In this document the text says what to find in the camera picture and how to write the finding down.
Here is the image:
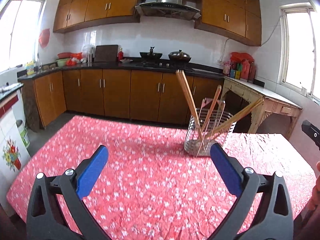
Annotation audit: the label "lower wooden kitchen cabinets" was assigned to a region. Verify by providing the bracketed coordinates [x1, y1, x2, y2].
[18, 68, 225, 131]

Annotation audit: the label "person's right hand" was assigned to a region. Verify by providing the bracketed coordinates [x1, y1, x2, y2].
[307, 176, 320, 210]

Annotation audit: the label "old cream side table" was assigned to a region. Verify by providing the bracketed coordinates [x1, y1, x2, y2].
[221, 76, 302, 140]

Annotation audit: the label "right window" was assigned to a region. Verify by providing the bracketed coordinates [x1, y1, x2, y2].
[280, 3, 319, 101]

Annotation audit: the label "window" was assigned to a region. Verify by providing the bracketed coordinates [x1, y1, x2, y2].
[1, 0, 46, 72]
[280, 3, 319, 101]

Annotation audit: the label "dark sauce bottle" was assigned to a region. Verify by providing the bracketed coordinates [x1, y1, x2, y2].
[248, 62, 257, 83]

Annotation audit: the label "large orange oil bottle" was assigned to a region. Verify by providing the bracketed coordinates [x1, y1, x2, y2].
[240, 59, 251, 81]

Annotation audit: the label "white plastic bucket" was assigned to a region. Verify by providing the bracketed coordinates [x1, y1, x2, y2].
[16, 120, 30, 148]

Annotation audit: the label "red floral tablecloth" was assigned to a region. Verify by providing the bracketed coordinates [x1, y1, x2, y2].
[6, 114, 317, 240]

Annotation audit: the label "black lidded pot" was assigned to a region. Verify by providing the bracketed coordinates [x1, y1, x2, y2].
[168, 50, 191, 63]

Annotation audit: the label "yellow detergent bottle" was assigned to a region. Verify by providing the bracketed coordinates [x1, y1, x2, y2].
[26, 61, 35, 75]

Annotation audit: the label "green bowl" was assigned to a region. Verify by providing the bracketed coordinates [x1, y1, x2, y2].
[56, 58, 70, 67]

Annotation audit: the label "red basin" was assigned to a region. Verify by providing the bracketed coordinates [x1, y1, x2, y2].
[57, 52, 71, 59]

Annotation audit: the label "dark wooden cutting board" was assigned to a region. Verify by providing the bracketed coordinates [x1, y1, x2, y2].
[94, 45, 118, 62]

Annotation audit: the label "black gas stove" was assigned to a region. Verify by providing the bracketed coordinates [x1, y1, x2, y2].
[136, 61, 193, 70]

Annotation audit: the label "red bottle on counter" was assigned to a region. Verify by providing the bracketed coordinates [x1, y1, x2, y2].
[118, 48, 124, 61]

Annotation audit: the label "steel range hood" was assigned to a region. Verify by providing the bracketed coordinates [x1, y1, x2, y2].
[135, 0, 202, 21]

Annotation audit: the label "left window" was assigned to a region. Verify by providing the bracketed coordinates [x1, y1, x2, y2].
[1, 0, 46, 72]

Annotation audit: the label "metal wire utensil holder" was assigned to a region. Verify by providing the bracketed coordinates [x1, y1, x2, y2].
[184, 98, 236, 157]

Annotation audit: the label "upper wooden wall cabinets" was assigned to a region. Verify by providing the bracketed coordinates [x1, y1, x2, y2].
[53, 0, 262, 46]

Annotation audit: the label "black wok with handle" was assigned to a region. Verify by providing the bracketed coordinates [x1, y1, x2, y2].
[140, 47, 163, 61]

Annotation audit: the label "red plastic bag on wall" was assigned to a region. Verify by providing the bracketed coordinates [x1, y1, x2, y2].
[39, 29, 50, 48]

